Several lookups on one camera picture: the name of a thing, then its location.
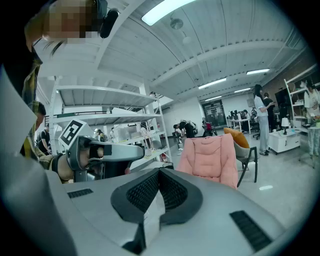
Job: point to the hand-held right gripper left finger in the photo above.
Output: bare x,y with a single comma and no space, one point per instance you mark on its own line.
95,215

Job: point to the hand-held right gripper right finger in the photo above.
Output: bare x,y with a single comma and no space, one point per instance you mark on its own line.
212,220

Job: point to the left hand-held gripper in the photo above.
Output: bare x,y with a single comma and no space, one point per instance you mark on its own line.
80,142

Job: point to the person's left forearm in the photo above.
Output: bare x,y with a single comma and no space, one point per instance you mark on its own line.
66,170

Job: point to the person's left hand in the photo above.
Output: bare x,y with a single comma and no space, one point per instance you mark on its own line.
99,152

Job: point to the clear plastic storage box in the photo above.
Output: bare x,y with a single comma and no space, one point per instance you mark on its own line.
126,133

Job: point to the white metal shelf rack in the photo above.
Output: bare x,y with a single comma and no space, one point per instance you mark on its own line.
107,117

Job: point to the orange cushion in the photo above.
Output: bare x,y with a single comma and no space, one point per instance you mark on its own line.
237,137

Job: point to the red and black stroller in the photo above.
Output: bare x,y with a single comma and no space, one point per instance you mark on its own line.
208,128

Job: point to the dark glass door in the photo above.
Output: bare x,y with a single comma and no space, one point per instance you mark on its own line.
213,113

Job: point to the black office chair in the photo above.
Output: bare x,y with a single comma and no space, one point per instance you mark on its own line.
255,126

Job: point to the white office desk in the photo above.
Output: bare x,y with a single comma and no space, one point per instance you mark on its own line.
240,120

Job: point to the ceiling light panel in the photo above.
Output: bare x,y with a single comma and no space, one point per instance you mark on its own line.
213,98
257,71
242,90
160,13
212,83

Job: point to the white low cabinet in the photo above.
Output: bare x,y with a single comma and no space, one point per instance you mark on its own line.
285,142

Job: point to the person's plaid shirt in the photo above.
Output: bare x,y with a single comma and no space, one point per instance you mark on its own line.
28,90

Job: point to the white table lamp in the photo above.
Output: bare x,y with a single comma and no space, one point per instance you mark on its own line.
285,122

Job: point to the white round ceiling fixture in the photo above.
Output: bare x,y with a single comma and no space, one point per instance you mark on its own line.
186,40

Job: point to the grey round ceiling fixture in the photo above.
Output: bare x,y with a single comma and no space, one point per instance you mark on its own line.
176,23

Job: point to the black monitor screen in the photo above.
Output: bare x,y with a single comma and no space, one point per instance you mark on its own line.
282,100

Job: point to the person's head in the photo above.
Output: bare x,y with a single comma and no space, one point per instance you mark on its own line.
67,22

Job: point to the white open shelf unit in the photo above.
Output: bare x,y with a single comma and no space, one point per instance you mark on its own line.
297,91

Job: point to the grey chair black frame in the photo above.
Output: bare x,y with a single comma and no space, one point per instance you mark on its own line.
241,152

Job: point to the black head-mounted camera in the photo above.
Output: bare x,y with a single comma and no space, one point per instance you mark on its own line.
108,23

